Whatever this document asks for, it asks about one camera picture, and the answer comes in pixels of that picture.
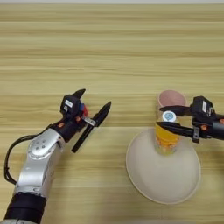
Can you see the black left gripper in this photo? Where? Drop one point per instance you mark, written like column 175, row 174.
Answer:
column 70, row 127

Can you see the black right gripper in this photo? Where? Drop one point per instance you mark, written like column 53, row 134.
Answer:
column 211, row 129

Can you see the orange juice bottle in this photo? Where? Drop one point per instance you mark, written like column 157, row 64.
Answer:
column 166, row 144

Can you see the white round plate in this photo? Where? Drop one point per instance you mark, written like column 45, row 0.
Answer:
column 166, row 180

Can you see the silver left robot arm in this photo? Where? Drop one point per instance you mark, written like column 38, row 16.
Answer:
column 39, row 172

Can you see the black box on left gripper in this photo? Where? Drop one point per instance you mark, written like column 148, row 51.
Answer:
column 70, row 106

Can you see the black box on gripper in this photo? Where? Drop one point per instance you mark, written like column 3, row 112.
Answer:
column 70, row 106
column 202, row 106

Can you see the pink plastic cup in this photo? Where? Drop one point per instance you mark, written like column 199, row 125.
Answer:
column 172, row 97

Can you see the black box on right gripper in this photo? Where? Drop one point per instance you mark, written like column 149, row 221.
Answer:
column 202, row 106

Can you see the black marker pen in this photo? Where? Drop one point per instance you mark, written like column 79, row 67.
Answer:
column 81, row 140

